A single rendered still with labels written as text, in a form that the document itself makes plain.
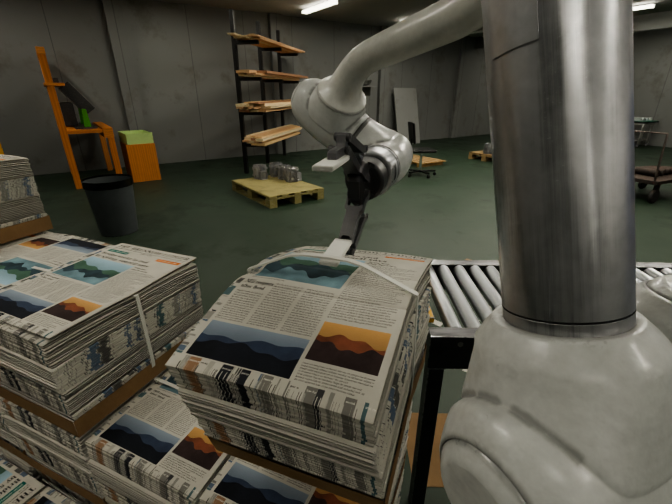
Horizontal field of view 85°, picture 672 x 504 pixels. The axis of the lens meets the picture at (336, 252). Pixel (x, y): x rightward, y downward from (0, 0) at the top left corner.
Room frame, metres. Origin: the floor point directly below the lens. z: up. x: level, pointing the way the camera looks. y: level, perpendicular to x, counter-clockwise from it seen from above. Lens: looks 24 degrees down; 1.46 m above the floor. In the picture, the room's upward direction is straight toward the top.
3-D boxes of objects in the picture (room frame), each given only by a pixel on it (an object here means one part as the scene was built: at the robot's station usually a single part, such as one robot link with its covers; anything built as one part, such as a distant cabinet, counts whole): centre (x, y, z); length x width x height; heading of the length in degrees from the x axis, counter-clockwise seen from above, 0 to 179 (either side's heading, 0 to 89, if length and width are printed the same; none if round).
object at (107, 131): (6.94, 4.20, 1.03); 1.63 x 1.42 x 2.06; 33
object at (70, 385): (0.75, 0.56, 0.95); 0.38 x 0.29 x 0.23; 156
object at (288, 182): (5.63, 0.93, 0.19); 1.36 x 0.96 x 0.38; 34
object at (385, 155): (0.72, -0.07, 1.32); 0.09 x 0.06 x 0.09; 68
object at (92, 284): (0.76, 0.56, 1.06); 0.37 x 0.29 x 0.01; 156
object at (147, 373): (0.75, 0.56, 0.86); 0.38 x 0.29 x 0.04; 156
